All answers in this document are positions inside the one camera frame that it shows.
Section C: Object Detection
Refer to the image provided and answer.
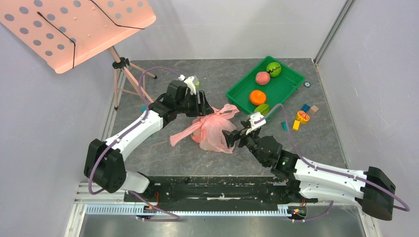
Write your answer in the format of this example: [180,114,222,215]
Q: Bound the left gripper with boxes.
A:
[176,90,214,118]

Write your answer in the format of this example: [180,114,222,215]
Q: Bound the pink plastic bag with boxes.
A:
[169,104,239,154]

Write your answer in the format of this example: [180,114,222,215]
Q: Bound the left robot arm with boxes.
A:
[84,76,214,201]

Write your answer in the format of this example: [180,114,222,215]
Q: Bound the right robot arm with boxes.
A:
[222,128,395,221]

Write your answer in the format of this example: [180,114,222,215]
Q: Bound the green fake starfruit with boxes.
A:
[254,103,270,116]

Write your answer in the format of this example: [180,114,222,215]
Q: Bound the orange fake fruit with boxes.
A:
[249,90,267,106]

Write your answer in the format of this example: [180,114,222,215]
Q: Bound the pink fake peach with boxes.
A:
[255,72,271,85]

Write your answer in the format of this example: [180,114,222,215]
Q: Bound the green fake melon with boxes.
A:
[266,62,282,77]

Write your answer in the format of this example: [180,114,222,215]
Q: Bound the teal rectangular block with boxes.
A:
[281,121,288,131]

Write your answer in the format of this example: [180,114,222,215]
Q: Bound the yellow rectangular block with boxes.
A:
[292,120,301,131]

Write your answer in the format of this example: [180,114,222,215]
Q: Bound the green plastic tray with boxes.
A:
[226,56,305,114]

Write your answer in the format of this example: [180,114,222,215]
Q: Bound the blue toy brick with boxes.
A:
[301,104,311,113]

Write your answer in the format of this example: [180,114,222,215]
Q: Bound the wooden cube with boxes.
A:
[309,105,319,115]

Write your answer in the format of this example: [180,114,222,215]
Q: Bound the pink music stand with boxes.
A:
[0,0,156,98]

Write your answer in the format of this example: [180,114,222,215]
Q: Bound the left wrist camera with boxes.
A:
[178,75,199,95]

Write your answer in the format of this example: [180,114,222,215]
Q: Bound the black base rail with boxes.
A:
[142,176,318,211]

